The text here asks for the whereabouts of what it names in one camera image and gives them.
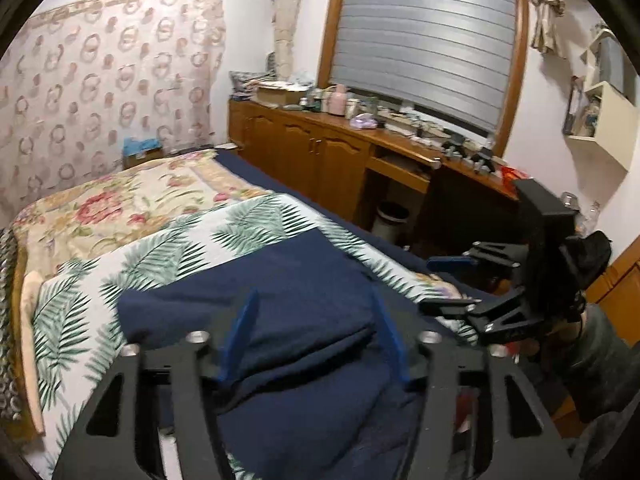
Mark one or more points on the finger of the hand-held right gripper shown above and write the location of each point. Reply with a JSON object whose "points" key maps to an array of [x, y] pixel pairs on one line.
{"points": [[450, 263], [500, 321]]}

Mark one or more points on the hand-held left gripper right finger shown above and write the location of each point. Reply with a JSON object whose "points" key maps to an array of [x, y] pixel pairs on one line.
{"points": [[395, 340]]}

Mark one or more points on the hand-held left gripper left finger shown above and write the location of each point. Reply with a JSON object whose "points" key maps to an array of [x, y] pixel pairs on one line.
{"points": [[240, 330]]}

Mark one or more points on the navy t-shirt with orange print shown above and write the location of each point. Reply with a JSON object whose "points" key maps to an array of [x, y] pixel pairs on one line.
{"points": [[310, 280]]}

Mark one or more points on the person's right forearm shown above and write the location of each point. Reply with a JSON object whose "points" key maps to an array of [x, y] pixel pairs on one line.
{"points": [[600, 360]]}

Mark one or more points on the round trash bin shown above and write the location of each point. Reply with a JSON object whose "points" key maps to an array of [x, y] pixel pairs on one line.
{"points": [[390, 225]]}

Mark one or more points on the wooden side cabinet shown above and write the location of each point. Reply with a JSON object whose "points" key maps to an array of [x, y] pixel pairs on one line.
{"points": [[620, 285]]}

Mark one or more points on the red packet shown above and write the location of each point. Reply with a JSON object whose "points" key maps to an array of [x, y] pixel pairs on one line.
{"points": [[515, 174]]}

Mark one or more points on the bed with leaf-print sheet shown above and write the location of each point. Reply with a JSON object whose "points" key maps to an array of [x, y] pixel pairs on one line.
{"points": [[150, 255]]}

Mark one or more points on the navy bed sheet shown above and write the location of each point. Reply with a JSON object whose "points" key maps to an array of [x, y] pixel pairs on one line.
{"points": [[280, 180]]}

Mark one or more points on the purple plastic bag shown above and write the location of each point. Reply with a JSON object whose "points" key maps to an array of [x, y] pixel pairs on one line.
{"points": [[364, 121]]}

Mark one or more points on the floral quilt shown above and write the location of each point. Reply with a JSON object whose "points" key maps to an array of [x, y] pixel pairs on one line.
{"points": [[110, 210]]}

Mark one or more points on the long wooden cabinet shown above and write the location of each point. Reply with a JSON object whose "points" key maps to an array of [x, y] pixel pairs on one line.
{"points": [[300, 145]]}

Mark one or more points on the pink thermos jug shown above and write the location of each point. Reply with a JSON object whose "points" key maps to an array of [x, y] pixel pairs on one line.
{"points": [[336, 102]]}

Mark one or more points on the beige folded cloth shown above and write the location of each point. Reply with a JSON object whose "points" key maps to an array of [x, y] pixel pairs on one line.
{"points": [[31, 360]]}

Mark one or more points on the grey window blind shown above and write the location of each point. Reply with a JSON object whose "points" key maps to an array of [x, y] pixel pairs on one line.
{"points": [[425, 35]]}

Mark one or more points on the hanging beige cloth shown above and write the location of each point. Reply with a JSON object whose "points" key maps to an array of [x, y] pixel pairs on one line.
{"points": [[547, 15]]}

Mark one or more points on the flat cardboard box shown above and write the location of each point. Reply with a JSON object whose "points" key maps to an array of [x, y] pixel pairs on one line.
{"points": [[275, 96]]}

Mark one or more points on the floral patterned bag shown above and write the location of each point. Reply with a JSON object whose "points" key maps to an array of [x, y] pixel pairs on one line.
{"points": [[250, 81]]}

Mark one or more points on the beige lace curtain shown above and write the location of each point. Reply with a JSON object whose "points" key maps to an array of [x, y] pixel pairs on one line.
{"points": [[290, 25]]}

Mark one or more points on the white wall shelf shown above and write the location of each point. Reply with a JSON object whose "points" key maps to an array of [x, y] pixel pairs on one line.
{"points": [[610, 120]]}

